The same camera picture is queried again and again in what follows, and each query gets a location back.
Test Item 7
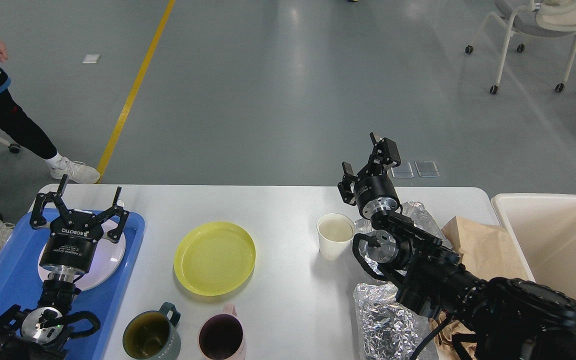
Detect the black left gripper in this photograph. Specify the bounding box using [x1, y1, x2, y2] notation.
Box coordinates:
[29, 174, 130, 275]

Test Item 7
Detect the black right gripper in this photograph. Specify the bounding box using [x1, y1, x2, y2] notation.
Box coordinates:
[337, 132, 402, 219]

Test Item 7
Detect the dark green mug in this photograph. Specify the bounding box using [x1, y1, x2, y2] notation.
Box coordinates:
[122, 301, 182, 360]

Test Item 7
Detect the yellow plate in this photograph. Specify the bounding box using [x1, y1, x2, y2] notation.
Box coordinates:
[173, 221, 257, 297]

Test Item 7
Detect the pink mug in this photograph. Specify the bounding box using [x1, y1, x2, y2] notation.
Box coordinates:
[198, 303, 247, 360]

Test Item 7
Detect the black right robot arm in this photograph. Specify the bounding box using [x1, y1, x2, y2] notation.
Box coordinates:
[337, 133, 576, 360]

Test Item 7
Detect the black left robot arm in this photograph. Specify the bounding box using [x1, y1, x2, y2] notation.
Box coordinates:
[0, 175, 130, 360]

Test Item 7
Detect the clear floor plate left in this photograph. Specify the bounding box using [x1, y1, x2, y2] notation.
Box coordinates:
[390, 161, 415, 179]

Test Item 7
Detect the clear floor plate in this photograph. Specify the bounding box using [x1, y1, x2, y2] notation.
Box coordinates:
[414, 161, 441, 178]
[390, 161, 415, 179]

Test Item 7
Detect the pink plate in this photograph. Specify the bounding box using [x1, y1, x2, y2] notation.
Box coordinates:
[37, 231, 127, 292]

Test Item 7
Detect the clear floor plate right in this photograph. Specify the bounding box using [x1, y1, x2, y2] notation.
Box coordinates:
[414, 161, 441, 178]

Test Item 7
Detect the crumpled foil back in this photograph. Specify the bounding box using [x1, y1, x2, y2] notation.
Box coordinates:
[354, 202, 453, 276]

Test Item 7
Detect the crumpled foil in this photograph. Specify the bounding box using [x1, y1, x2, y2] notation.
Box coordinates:
[353, 284, 431, 360]
[354, 202, 453, 276]

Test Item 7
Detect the white paper cup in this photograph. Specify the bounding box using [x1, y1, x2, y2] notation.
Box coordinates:
[317, 213, 355, 261]

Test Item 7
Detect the blue plastic tray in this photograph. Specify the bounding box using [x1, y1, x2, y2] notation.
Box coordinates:
[0, 212, 146, 360]

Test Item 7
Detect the brown paper bag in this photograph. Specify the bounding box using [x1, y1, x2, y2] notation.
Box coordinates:
[434, 216, 530, 360]

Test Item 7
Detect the crumpled foil front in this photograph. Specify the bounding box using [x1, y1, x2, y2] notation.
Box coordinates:
[353, 284, 431, 360]

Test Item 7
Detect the white plastic bin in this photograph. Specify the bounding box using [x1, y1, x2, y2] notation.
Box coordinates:
[491, 193, 576, 299]

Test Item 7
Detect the white office chair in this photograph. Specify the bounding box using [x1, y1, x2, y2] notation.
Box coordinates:
[465, 0, 576, 95]

